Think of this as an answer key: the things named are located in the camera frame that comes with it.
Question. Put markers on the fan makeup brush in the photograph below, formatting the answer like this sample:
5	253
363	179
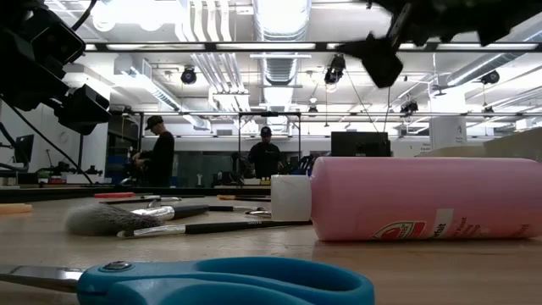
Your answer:
106	220

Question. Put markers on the thin black pointed brush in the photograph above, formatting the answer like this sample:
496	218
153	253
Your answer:
165	199

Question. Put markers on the black background robot arm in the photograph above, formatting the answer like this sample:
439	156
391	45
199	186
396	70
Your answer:
63	169

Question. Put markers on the white plastic bin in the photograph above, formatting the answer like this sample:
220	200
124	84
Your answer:
453	152

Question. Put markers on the blue scissors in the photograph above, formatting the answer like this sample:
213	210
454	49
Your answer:
139	279

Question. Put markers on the black hanging spotlight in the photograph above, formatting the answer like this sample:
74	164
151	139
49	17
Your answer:
409	107
188	76
490	77
334	70

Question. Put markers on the silver ventilation duct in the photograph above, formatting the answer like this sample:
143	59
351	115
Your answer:
281	25

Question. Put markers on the thin black orange-tipped paintbrush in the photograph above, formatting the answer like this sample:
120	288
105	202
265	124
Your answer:
245	198

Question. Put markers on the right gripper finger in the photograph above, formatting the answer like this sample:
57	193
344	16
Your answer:
381	63

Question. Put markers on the small black monitor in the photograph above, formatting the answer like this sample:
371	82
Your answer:
24	148

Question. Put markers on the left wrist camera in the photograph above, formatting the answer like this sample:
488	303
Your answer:
57	40

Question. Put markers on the black aluminium table frame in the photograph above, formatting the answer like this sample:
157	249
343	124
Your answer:
63	190

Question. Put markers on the orange scissors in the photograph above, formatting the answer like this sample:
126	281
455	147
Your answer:
14	209

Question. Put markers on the small black brush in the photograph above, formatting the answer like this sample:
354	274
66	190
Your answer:
220	208

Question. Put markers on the person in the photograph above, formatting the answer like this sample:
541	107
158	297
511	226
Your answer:
163	156
264	159

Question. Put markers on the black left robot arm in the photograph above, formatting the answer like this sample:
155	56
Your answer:
17	10

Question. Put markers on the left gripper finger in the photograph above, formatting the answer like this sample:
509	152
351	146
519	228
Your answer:
84	110

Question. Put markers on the red flat object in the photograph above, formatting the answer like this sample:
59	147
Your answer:
114	195

